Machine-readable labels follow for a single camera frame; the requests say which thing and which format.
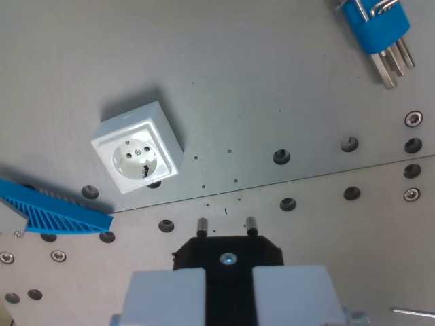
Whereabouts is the thickest steel hex key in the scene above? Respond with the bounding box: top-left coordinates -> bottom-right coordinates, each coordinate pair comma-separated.
370,52 -> 399,90

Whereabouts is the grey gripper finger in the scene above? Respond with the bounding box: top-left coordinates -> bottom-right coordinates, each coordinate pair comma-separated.
252,265 -> 347,326
110,268 -> 207,326

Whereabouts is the white wall socket box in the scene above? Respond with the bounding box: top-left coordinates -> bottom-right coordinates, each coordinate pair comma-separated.
90,101 -> 184,195

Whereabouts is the thin bent steel hex key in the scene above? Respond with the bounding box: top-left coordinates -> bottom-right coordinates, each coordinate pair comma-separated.
354,0 -> 370,20
370,0 -> 399,16

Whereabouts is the blue ribbed plastic wedge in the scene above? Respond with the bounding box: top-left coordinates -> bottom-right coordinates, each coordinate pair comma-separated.
0,179 -> 114,235

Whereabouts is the blue hex key holder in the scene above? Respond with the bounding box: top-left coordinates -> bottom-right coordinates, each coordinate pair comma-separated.
341,0 -> 411,55

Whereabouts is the black two-pin power plug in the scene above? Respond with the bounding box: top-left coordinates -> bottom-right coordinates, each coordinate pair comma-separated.
172,216 -> 284,326

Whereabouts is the medium steel hex key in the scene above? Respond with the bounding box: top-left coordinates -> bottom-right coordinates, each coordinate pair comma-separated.
387,47 -> 406,77

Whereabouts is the slim steel hex key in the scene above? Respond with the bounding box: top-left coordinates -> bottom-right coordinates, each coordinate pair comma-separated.
397,37 -> 417,70

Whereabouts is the grey metal bracket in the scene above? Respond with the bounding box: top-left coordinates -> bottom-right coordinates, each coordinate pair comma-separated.
0,196 -> 30,238

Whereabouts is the thin steel rod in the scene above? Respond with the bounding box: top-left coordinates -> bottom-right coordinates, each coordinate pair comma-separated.
391,306 -> 435,319

